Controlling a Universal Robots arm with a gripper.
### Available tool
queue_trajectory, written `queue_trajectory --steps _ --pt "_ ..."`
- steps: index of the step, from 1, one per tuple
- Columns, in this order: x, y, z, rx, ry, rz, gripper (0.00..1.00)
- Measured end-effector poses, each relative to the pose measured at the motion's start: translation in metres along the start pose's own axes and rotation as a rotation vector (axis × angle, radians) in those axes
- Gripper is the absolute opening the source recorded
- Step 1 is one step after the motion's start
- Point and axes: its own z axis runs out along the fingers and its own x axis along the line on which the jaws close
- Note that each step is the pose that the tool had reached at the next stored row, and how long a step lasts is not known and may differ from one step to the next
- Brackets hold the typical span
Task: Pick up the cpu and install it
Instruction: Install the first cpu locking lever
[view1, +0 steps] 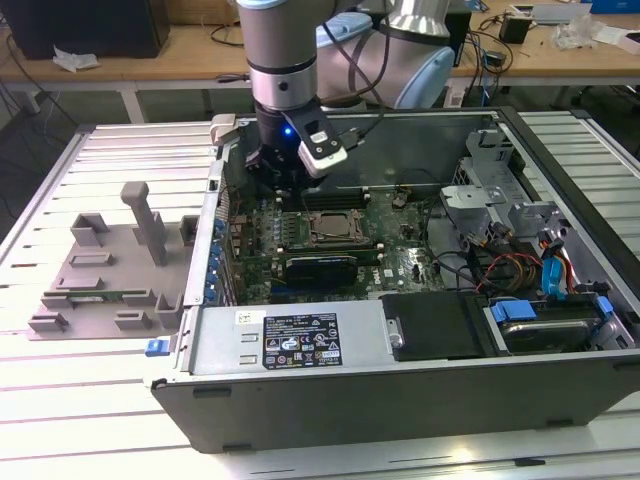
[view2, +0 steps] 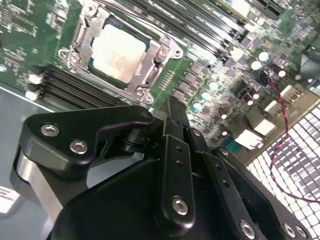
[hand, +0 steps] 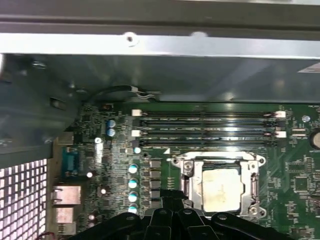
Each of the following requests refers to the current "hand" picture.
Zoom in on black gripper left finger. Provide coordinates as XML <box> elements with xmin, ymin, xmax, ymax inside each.
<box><xmin>67</xmin><ymin>188</ymin><xmax>176</xmax><ymax>240</ymax></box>

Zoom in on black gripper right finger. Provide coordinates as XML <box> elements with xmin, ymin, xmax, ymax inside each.
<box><xmin>174</xmin><ymin>189</ymin><xmax>275</xmax><ymax>240</ymax></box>

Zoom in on silver CPU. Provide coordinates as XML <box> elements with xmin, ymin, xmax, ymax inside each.
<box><xmin>202</xmin><ymin>168</ymin><xmax>245</xmax><ymax>212</ymax></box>

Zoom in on metal socket cover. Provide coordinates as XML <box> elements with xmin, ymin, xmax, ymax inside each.
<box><xmin>183</xmin><ymin>156</ymin><xmax>261</xmax><ymax>213</ymax></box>

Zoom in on wire locking lever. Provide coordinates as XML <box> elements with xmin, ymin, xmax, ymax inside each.
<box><xmin>250</xmin><ymin>159</ymin><xmax>261</xmax><ymax>203</ymax></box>

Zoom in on CPU socket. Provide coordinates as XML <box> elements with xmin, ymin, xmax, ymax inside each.
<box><xmin>171</xmin><ymin>151</ymin><xmax>267</xmax><ymax>218</ymax></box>

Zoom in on metal port block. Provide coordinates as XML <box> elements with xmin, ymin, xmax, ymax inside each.
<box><xmin>54</xmin><ymin>206</ymin><xmax>76</xmax><ymax>224</ymax></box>
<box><xmin>56</xmin><ymin>223</ymin><xmax>77</xmax><ymax>236</ymax></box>

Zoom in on RAM slot white clips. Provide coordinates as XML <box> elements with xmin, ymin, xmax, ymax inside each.
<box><xmin>131</xmin><ymin>127</ymin><xmax>287</xmax><ymax>138</ymax></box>

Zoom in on metal network port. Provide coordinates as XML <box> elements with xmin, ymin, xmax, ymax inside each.
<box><xmin>51</xmin><ymin>185</ymin><xmax>83</xmax><ymax>206</ymax></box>

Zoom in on green motherboard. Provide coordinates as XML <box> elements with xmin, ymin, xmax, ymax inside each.
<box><xmin>52</xmin><ymin>101</ymin><xmax>320</xmax><ymax>240</ymax></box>

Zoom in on blue serial port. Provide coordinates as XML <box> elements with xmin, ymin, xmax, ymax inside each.
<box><xmin>60</xmin><ymin>146</ymin><xmax>84</xmax><ymax>180</ymax></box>

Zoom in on round coin battery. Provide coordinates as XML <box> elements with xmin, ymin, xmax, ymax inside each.
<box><xmin>309</xmin><ymin>130</ymin><xmax>320</xmax><ymax>151</ymax></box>

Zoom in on open black PC case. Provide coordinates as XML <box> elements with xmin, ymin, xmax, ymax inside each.
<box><xmin>0</xmin><ymin>0</ymin><xmax>320</xmax><ymax>240</ymax></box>

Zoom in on black fan wire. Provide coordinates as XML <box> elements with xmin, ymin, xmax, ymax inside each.
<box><xmin>86</xmin><ymin>85</ymin><xmax>162</xmax><ymax>103</ymax></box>

